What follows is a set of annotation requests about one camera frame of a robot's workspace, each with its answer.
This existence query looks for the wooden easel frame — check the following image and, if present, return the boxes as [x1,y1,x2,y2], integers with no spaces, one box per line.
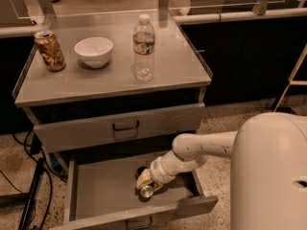
[272,44,307,112]

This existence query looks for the black metal floor stand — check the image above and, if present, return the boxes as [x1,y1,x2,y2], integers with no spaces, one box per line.
[18,158,44,230]

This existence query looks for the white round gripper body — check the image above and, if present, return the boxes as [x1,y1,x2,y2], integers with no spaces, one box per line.
[150,158,176,184]

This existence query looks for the blue silver redbull can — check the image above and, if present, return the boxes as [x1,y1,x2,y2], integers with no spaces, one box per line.
[136,167,154,198]

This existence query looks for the grey upper drawer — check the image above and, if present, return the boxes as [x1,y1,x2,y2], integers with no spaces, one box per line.
[35,103,204,152]

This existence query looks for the clear plastic water bottle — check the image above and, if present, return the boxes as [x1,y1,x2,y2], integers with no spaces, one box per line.
[132,14,155,81]

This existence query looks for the grey metal drawer cabinet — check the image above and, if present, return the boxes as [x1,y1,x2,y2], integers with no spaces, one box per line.
[12,9,214,155]

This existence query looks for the gold crumpled soda can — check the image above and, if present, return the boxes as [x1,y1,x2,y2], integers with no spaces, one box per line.
[35,31,66,72]

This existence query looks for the grey open middle drawer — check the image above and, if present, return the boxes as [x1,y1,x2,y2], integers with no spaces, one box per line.
[50,140,219,230]

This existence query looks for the white ceramic bowl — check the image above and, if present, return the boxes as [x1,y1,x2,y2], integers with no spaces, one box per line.
[74,37,113,68]

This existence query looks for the black floor cables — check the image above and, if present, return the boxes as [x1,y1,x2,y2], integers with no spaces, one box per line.
[0,130,69,230]

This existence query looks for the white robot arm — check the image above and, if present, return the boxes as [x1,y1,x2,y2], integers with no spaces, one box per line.
[136,112,307,230]

